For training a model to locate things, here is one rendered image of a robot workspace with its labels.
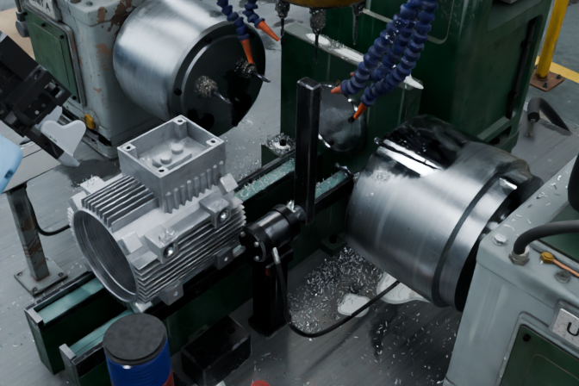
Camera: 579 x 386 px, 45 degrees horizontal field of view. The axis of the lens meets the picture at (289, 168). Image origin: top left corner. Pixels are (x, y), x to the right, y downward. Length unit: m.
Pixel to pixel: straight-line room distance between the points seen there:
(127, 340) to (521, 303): 0.48
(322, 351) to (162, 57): 0.59
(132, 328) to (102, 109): 0.89
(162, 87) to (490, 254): 0.69
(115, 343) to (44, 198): 0.87
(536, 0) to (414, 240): 0.60
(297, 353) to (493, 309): 0.38
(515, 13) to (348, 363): 0.68
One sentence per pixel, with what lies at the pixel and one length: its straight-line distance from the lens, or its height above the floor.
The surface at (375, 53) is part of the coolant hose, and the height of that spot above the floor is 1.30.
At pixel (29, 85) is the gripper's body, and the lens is 0.90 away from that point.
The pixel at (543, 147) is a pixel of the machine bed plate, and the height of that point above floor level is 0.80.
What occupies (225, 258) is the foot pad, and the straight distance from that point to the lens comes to 1.10.
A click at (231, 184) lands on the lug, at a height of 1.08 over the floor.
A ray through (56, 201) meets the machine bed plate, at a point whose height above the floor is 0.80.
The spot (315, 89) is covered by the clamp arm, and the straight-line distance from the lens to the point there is 0.96.
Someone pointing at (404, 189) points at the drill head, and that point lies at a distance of 0.99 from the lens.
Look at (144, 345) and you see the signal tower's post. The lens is 0.69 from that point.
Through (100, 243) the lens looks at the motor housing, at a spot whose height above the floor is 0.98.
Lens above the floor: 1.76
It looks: 38 degrees down
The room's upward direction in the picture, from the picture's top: 1 degrees clockwise
